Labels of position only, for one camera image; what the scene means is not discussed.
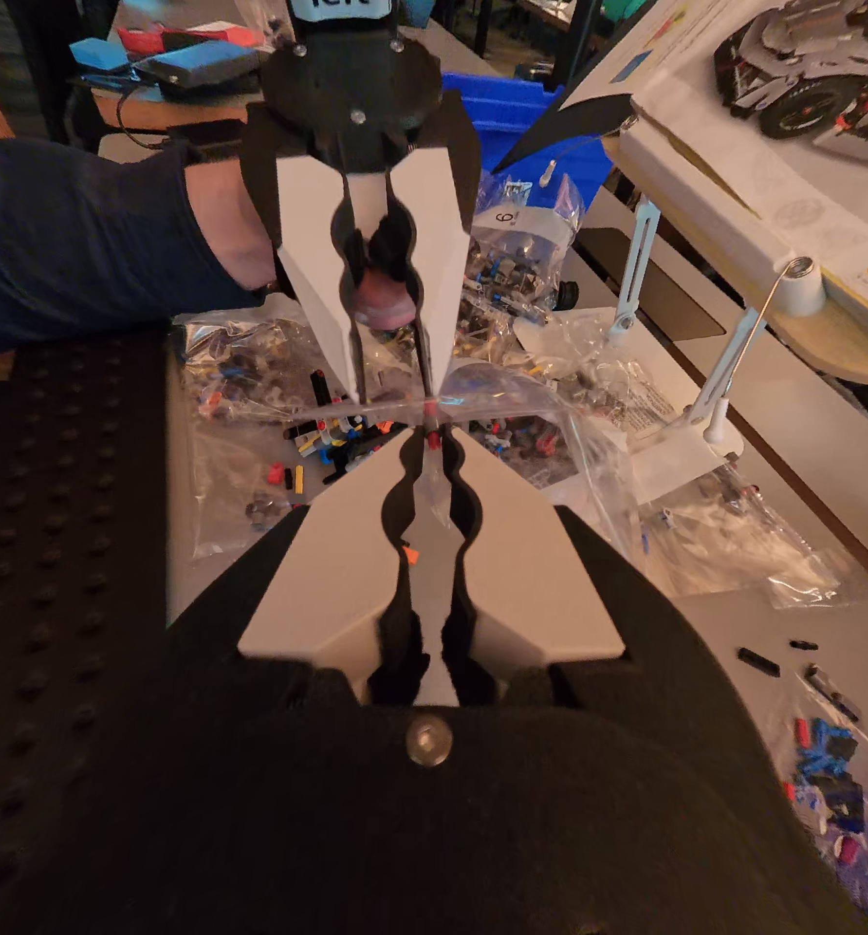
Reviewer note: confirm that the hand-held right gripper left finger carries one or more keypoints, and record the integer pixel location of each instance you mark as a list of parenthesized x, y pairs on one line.
[(317, 584)]

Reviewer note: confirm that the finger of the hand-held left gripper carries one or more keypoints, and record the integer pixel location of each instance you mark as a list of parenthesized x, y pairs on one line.
[(437, 241), (309, 241)]

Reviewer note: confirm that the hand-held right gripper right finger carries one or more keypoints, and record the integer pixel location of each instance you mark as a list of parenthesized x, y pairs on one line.
[(543, 584)]

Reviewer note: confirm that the black orange lego assembly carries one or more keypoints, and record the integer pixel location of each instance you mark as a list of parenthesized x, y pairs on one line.
[(339, 438)]

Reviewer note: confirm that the clear bag white strip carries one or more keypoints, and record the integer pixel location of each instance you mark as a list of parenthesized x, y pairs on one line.
[(521, 409)]

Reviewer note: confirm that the red pin white bush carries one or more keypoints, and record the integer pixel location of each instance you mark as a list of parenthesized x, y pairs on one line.
[(431, 424)]

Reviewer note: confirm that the person's left forearm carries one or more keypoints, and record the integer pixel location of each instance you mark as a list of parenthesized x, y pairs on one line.
[(76, 248)]

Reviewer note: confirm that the full clear lego parts bag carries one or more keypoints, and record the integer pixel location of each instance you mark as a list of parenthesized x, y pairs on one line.
[(521, 241)]

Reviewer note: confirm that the small orange lego piece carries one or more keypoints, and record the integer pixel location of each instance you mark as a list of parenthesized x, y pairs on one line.
[(410, 554)]

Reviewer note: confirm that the yellow lego axle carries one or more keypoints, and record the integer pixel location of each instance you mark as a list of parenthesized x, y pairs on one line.
[(299, 478)]

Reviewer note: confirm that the red lego connector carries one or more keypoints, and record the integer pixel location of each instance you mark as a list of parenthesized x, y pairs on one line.
[(276, 474)]

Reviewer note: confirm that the small black lego piece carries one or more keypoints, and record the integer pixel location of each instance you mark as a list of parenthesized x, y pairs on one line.
[(803, 644), (759, 661)]

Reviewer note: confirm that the thin dark lego axle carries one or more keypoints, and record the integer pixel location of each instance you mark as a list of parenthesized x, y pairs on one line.
[(832, 690)]

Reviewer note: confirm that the person's left hand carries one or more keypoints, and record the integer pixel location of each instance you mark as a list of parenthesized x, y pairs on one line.
[(233, 226)]

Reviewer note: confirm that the black round knob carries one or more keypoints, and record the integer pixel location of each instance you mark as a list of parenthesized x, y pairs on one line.
[(566, 296)]

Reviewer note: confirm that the small bag red blue parts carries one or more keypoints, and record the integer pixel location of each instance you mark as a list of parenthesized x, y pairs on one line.
[(244, 365)]

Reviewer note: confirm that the blue plastic bin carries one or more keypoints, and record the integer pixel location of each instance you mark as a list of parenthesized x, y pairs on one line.
[(507, 109)]

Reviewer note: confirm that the red flat object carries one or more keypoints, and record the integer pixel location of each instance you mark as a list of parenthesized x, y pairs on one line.
[(207, 35)]

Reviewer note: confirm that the blue foam block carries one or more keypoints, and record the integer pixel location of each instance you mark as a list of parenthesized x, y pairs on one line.
[(185, 66)]

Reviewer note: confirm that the black vertical pole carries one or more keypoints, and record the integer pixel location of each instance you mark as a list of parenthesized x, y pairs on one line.
[(576, 44)]

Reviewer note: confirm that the black office chair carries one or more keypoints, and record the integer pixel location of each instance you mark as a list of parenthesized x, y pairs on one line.
[(61, 58)]

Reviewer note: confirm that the instruction booklet stack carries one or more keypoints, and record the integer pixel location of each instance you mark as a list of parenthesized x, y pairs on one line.
[(733, 109)]

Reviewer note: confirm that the crumpled clear plastic bag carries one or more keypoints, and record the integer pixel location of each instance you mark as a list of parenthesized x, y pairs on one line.
[(843, 789)]

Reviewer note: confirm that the white shelf bracket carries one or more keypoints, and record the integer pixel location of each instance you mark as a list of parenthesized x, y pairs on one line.
[(634, 270), (726, 365)]

